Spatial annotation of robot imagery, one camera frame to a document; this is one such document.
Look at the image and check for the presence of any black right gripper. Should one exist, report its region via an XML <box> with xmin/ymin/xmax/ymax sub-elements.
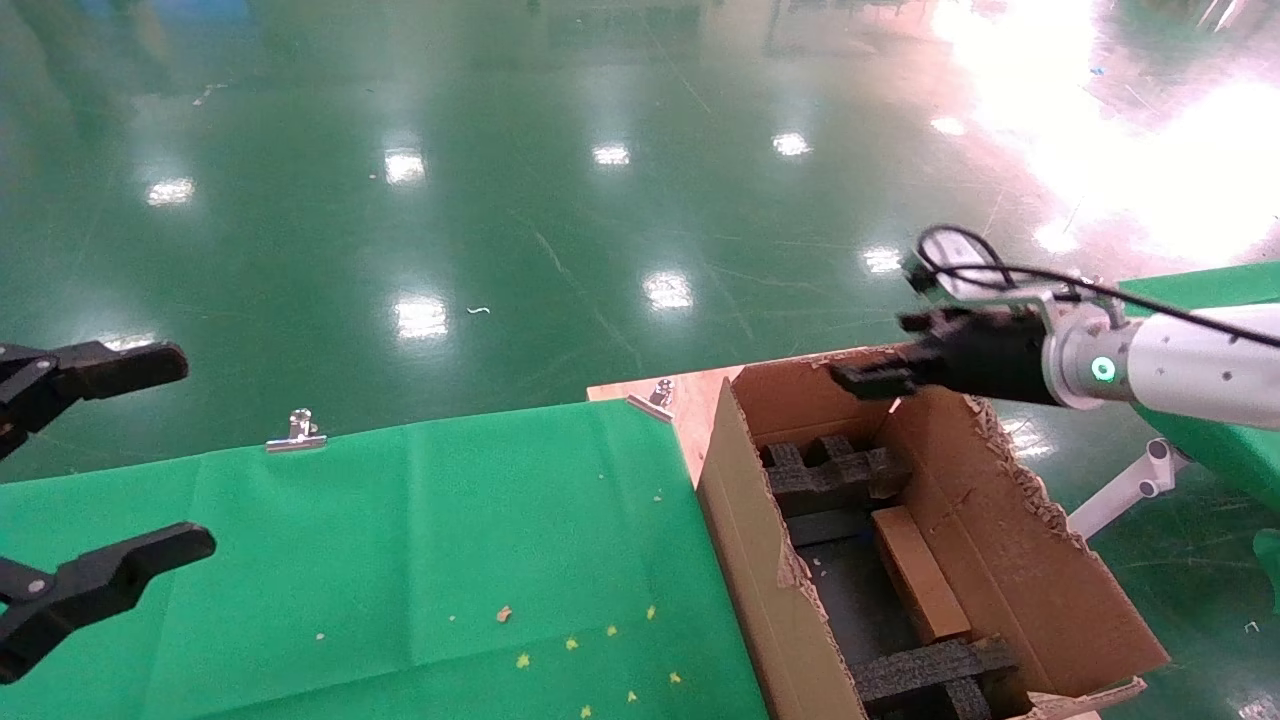
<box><xmin>828</xmin><ymin>306</ymin><xmax>1051</xmax><ymax>405</ymax></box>

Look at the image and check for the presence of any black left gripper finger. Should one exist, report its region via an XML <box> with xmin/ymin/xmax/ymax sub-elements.
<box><xmin>0</xmin><ymin>522</ymin><xmax>217</xmax><ymax>686</ymax></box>
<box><xmin>0</xmin><ymin>340</ymin><xmax>189</xmax><ymax>461</ymax></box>

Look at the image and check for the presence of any small brown cardboard box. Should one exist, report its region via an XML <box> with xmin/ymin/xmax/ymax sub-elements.
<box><xmin>870</xmin><ymin>505</ymin><xmax>973</xmax><ymax>644</ymax></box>

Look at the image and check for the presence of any large open cardboard carton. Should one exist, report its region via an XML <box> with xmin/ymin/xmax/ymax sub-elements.
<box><xmin>695</xmin><ymin>345</ymin><xmax>1171</xmax><ymax>720</ymax></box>

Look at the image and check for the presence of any black foam insert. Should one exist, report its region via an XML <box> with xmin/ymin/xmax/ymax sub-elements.
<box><xmin>850</xmin><ymin>638</ymin><xmax>1021</xmax><ymax>720</ymax></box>
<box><xmin>762</xmin><ymin>435</ymin><xmax>913</xmax><ymax>519</ymax></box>

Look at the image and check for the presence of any silver binder clip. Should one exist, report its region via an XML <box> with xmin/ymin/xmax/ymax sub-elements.
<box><xmin>266</xmin><ymin>408</ymin><xmax>328</xmax><ymax>454</ymax></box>
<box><xmin>628</xmin><ymin>380</ymin><xmax>675</xmax><ymax>423</ymax></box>

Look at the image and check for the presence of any white table leg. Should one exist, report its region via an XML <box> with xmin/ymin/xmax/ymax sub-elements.
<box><xmin>1065</xmin><ymin>438</ymin><xmax>1191</xmax><ymax>541</ymax></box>

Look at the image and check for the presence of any green tablecloth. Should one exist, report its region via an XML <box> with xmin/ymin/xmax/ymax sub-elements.
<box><xmin>1118</xmin><ymin>262</ymin><xmax>1280</xmax><ymax>611</ymax></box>
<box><xmin>0</xmin><ymin>400</ymin><xmax>771</xmax><ymax>720</ymax></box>

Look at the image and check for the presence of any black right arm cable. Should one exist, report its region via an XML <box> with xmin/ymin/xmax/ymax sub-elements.
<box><xmin>915</xmin><ymin>225</ymin><xmax>1280</xmax><ymax>351</ymax></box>

